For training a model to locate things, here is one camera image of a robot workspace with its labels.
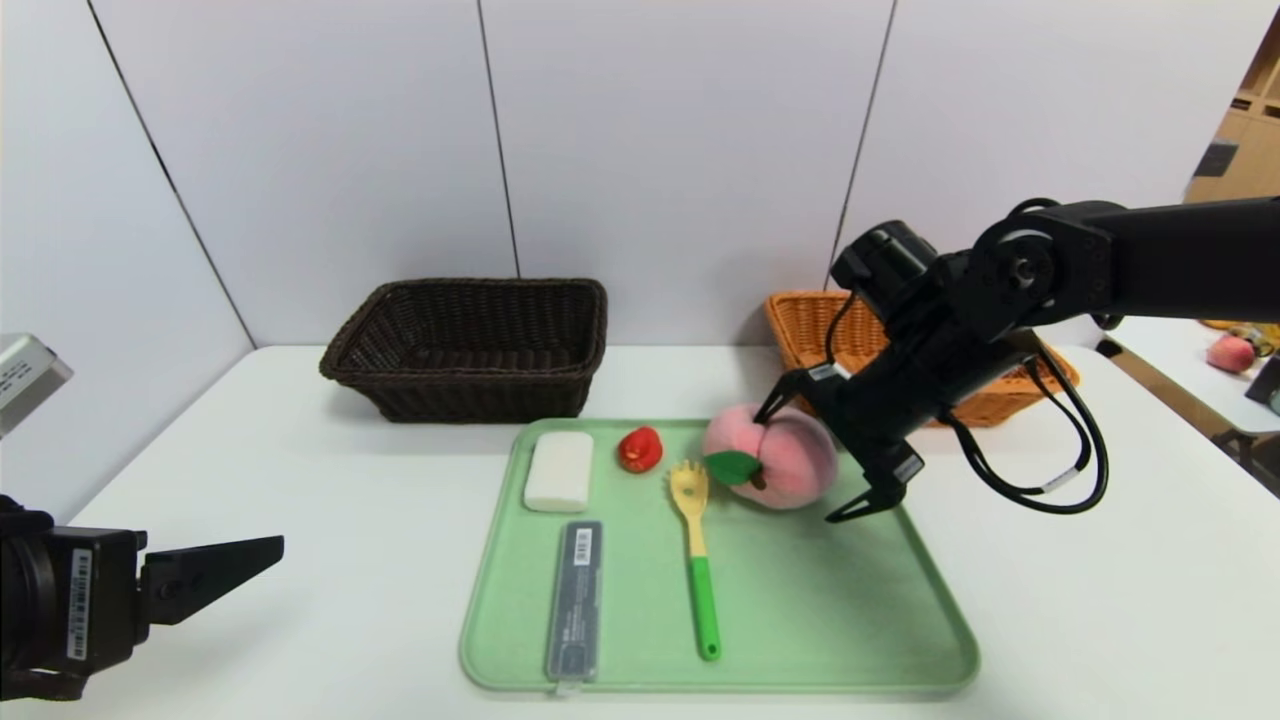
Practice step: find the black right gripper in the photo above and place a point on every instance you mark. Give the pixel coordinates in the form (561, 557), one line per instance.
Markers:
(868, 420)

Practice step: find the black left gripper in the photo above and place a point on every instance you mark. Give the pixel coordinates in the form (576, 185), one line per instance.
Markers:
(88, 600)

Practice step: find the pink plush peach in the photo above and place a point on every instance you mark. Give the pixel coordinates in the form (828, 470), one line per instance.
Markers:
(800, 460)

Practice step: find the yellow green pasta spoon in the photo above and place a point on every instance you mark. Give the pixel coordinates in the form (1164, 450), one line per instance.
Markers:
(705, 600)

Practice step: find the grey translucent pen case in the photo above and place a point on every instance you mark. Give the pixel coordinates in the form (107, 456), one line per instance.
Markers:
(575, 610)

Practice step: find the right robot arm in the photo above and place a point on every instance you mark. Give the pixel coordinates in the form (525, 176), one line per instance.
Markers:
(1150, 260)

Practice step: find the orange wicker basket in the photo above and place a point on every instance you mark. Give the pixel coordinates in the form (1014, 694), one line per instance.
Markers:
(800, 330)

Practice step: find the dark brown wicker basket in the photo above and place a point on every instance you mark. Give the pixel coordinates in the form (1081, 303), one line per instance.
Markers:
(470, 395)

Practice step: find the light green plastic tray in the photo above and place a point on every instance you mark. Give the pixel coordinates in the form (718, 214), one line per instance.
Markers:
(780, 600)

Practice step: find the small red strawberry toy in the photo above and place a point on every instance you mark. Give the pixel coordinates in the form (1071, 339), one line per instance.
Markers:
(640, 452)

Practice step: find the white rectangular soap block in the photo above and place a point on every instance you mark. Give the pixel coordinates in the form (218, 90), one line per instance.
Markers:
(558, 472)

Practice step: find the white side table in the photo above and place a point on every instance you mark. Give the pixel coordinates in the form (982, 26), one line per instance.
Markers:
(1170, 360)

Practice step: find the small pink peach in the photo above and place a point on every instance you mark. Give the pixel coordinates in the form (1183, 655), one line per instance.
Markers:
(1232, 354)

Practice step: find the yellow bananas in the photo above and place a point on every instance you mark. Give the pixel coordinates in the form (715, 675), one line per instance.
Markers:
(1250, 328)

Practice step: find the dark box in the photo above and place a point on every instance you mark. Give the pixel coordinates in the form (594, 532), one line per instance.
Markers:
(1268, 385)

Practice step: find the wooden shelf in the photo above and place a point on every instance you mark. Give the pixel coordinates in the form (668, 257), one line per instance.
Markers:
(1245, 160)

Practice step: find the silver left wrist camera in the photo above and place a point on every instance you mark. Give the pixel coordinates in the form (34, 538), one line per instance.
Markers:
(30, 380)

